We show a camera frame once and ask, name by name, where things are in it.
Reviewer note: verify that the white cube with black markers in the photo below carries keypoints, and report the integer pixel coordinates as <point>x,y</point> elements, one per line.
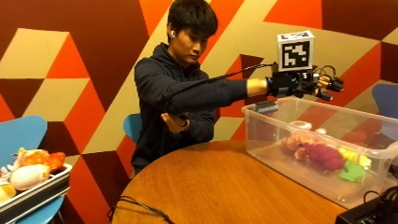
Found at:
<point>294,51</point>

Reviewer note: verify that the white egg plush toy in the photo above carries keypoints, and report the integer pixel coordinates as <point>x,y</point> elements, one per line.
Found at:
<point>27,176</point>

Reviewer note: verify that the yellow plush toy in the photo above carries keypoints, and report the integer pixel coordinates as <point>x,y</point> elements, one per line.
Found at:
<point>351,155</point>

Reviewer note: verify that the white earbud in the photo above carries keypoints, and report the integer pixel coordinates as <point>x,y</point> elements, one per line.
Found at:
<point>171,32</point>

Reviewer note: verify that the white round toy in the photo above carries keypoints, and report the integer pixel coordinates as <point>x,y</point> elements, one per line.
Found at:
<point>300,125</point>

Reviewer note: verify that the blue box latch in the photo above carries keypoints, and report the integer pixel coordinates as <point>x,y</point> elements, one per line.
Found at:
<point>266,107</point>

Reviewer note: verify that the large blue chair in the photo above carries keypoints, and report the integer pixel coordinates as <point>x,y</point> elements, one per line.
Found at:
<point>19,133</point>

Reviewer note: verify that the black device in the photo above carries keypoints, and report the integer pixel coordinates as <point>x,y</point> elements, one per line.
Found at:
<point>368,211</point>

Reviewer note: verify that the pink plush toy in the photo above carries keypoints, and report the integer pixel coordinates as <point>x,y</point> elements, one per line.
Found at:
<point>294,143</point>

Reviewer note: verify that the orange plush toy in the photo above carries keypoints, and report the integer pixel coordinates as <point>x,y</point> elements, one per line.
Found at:
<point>41,158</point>

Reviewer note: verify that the the person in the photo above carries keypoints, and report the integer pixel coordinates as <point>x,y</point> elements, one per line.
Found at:
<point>165,90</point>

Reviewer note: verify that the dark blue chair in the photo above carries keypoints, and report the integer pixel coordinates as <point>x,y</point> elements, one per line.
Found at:
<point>386,99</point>

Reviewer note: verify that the magenta plush toy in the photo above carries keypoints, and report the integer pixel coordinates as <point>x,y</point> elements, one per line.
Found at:
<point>324,157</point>

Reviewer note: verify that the clear plastic storage box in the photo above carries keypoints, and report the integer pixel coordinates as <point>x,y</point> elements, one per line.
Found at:
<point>280,155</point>

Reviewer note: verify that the green plush toy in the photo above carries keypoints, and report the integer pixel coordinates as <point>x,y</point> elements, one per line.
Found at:
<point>351,172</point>

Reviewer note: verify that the black and white tray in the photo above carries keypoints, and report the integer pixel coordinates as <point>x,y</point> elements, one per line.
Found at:
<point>37,196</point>

